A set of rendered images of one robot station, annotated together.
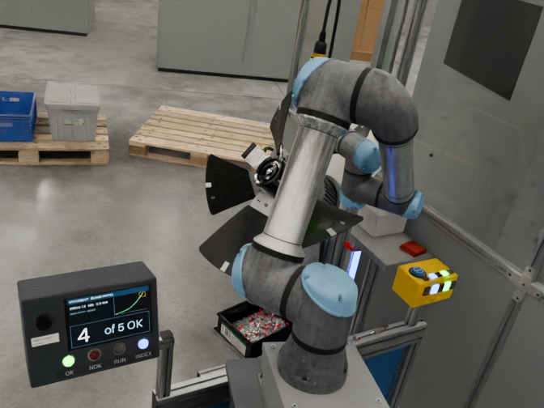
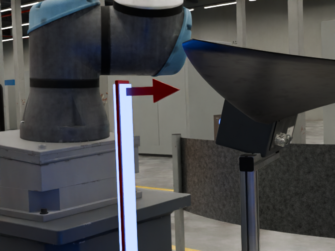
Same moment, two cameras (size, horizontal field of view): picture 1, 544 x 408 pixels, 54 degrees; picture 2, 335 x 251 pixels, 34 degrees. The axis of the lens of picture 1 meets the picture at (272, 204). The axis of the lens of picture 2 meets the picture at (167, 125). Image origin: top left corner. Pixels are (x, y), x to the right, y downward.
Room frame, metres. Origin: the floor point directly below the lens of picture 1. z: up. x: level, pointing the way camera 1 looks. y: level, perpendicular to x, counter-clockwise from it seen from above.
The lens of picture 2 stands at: (1.71, -0.53, 1.17)
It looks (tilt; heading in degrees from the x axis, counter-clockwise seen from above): 3 degrees down; 145
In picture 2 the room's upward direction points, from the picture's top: 2 degrees counter-clockwise
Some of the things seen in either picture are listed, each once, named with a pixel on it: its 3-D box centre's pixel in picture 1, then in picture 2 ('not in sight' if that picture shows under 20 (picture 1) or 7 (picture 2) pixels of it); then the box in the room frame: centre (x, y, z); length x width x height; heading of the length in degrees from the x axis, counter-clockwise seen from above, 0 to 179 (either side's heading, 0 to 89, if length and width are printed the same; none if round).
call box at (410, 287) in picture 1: (423, 283); not in sight; (1.38, -0.51, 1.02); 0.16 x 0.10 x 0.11; 122
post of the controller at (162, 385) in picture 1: (164, 364); (249, 205); (0.94, 0.20, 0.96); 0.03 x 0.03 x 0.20; 32
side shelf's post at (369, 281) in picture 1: (359, 319); not in sight; (1.91, -0.47, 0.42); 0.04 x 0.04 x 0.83; 32
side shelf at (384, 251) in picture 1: (381, 239); not in sight; (1.91, -0.47, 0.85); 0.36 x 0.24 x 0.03; 32
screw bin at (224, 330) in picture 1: (260, 324); not in sight; (1.27, -0.02, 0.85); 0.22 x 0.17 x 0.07; 136
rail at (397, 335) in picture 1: (304, 362); not in sight; (1.17, -0.17, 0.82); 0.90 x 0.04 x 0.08; 122
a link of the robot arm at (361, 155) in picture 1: (361, 153); not in sight; (1.30, -0.21, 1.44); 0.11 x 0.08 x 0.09; 32
